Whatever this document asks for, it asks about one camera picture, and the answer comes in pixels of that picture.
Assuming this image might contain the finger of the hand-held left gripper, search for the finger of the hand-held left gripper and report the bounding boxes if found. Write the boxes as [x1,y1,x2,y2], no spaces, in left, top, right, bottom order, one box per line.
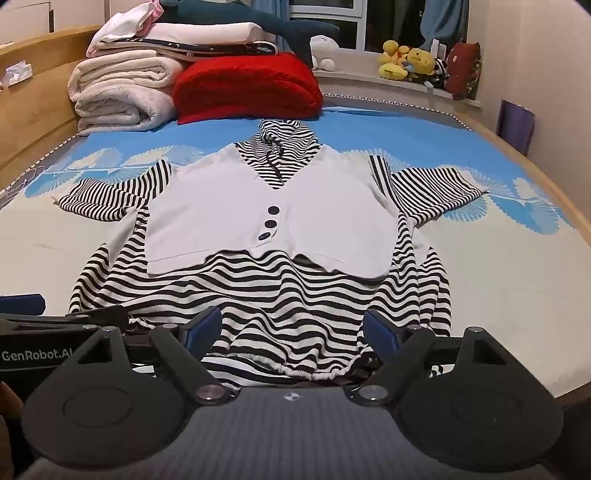
[65,308,133,331]
[0,294,47,319]

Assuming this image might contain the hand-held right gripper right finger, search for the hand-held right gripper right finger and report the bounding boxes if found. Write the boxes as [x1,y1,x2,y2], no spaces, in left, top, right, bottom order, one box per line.
[355,310,528,408]

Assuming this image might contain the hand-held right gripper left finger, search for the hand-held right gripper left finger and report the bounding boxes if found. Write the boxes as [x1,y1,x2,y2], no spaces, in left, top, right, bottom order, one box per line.
[62,305,229,407]

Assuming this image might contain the striped top with white vest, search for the striped top with white vest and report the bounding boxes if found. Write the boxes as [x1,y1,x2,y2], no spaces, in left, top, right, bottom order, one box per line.
[52,117,483,389]

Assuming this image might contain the white and pink folded clothes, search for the white and pink folded clothes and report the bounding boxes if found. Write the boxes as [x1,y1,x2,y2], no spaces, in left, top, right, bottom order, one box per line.
[98,22,269,52]

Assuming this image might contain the blue and white bed mat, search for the blue and white bed mat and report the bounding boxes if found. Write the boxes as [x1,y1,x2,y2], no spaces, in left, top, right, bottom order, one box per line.
[0,102,588,403]

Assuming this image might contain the white rolled quilt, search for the white rolled quilt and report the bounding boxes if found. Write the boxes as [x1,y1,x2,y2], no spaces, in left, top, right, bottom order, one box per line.
[68,48,186,137]

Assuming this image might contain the white tissue box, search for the white tissue box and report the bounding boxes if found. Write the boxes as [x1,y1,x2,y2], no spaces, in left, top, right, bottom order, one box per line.
[0,60,34,89]

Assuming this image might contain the red folded blanket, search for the red folded blanket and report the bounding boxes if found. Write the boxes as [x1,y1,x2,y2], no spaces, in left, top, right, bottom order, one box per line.
[173,52,324,126]

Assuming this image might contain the purple board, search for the purple board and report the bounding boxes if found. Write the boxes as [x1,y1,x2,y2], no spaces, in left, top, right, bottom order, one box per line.
[498,99,536,157]

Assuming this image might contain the white windowsill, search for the white windowsill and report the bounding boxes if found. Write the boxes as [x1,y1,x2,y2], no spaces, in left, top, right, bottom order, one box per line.
[316,68,485,110]

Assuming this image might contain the yellow bear plush toy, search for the yellow bear plush toy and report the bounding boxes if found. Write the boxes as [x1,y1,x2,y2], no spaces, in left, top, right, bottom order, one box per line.
[405,46,437,83]

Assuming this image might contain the yellow duck plush toy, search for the yellow duck plush toy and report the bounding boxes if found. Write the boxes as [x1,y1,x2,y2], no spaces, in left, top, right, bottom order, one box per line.
[379,39,413,80]

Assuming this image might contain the dark red owl pillow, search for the dark red owl pillow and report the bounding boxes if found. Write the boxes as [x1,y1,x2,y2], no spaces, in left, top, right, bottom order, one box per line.
[444,41,482,100]

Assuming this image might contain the navy patterned folded quilt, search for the navy patterned folded quilt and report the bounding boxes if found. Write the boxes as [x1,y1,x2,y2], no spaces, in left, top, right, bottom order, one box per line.
[137,39,279,62]

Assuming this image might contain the white plush toy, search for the white plush toy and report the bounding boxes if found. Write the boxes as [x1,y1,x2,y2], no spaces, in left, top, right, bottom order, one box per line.
[308,35,341,71]

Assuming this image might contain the white cabinet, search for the white cabinet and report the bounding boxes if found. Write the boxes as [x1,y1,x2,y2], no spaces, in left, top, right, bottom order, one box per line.
[0,0,108,47]

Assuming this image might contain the white folded garment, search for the white folded garment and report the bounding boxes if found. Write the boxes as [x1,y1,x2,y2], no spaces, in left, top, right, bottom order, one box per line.
[87,8,154,52]

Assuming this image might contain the pink cloth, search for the pink cloth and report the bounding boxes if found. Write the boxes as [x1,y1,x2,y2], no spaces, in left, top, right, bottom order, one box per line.
[137,0,166,36]

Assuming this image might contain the window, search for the window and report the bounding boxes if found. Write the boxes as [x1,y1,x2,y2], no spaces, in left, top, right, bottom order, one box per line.
[287,0,441,55]

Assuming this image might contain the blue curtain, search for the blue curtain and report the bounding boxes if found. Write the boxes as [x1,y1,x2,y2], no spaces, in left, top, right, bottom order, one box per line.
[271,0,291,52]
[419,0,470,52]

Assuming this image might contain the dark teal shark plush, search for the dark teal shark plush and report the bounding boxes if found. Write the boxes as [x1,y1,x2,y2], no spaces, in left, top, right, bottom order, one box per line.
[159,0,341,66]

